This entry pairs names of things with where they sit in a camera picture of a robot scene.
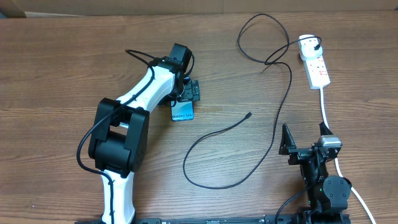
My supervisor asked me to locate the Samsung Galaxy smartphone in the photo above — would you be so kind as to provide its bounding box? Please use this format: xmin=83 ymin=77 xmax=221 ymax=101
xmin=170 ymin=101 xmax=194 ymax=121

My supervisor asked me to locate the black USB charging cable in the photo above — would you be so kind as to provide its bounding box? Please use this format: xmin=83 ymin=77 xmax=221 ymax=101
xmin=182 ymin=13 xmax=323 ymax=190

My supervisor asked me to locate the white wall charger plug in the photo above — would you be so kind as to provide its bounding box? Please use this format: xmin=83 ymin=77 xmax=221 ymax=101
xmin=298 ymin=34 xmax=323 ymax=61

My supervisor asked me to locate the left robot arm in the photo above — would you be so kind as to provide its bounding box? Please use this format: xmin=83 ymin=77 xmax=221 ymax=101
xmin=88 ymin=44 xmax=200 ymax=223

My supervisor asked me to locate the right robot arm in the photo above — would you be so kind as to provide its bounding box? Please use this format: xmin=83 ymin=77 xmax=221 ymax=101
xmin=274 ymin=123 xmax=352 ymax=224

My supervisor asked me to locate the white power strip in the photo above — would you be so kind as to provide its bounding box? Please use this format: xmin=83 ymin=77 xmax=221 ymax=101
xmin=303 ymin=56 xmax=330 ymax=90

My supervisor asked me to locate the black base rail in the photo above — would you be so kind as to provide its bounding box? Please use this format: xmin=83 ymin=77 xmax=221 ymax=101
xmin=74 ymin=213 xmax=352 ymax=224

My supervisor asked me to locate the white power strip cord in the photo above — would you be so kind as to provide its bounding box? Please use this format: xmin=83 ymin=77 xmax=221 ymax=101
xmin=319 ymin=86 xmax=377 ymax=224

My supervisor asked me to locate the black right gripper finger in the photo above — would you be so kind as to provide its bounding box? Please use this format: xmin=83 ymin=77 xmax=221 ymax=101
xmin=319 ymin=122 xmax=333 ymax=136
xmin=279 ymin=123 xmax=297 ymax=155

